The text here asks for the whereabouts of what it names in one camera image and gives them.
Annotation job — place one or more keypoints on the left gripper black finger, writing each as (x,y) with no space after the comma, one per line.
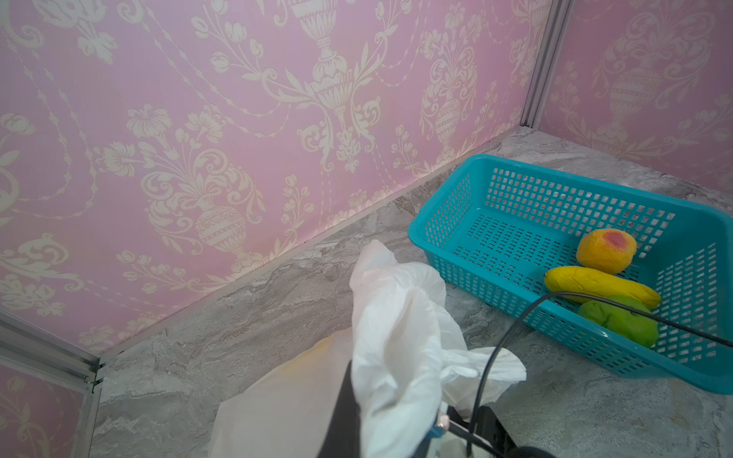
(343,435)

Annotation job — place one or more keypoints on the white plastic bag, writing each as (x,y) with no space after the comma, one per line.
(409,363)

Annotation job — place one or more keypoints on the yellow banana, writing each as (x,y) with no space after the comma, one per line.
(598,284)

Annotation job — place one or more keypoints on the green round fruit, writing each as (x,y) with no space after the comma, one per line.
(638,329)

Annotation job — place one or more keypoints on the orange red peach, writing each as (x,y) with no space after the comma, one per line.
(607,250)

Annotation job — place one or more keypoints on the teal plastic basket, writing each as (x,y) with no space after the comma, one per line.
(496,227)

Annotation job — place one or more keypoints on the left aluminium corner post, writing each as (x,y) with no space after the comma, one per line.
(50,394)

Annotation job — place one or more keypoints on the aluminium corner post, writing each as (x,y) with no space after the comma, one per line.
(50,394)
(548,51)

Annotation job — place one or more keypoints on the right aluminium corner post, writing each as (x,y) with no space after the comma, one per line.
(548,51)

